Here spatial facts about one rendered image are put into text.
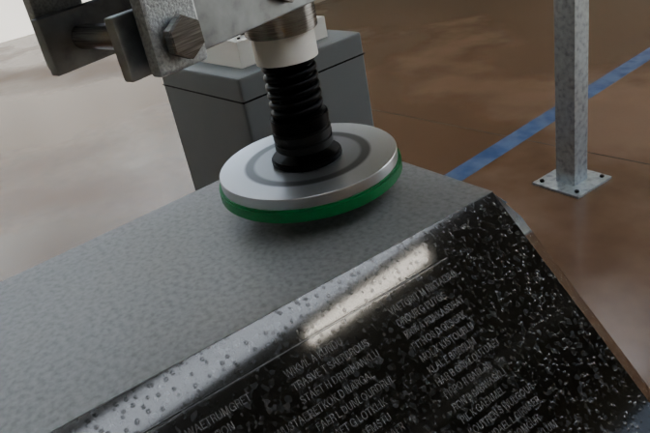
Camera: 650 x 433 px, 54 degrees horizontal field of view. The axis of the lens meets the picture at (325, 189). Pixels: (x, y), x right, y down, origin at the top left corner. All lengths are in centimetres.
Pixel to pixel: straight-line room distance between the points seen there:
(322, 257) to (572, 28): 175
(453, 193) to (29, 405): 48
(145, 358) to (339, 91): 119
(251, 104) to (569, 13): 119
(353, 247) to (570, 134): 182
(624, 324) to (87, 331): 148
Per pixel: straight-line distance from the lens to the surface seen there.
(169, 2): 51
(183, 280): 69
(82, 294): 73
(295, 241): 70
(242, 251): 71
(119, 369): 60
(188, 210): 83
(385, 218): 71
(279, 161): 74
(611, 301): 195
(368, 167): 70
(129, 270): 74
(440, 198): 74
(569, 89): 237
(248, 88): 151
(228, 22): 57
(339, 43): 167
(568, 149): 246
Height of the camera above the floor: 118
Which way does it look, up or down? 26 degrees down
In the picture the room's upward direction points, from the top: 11 degrees counter-clockwise
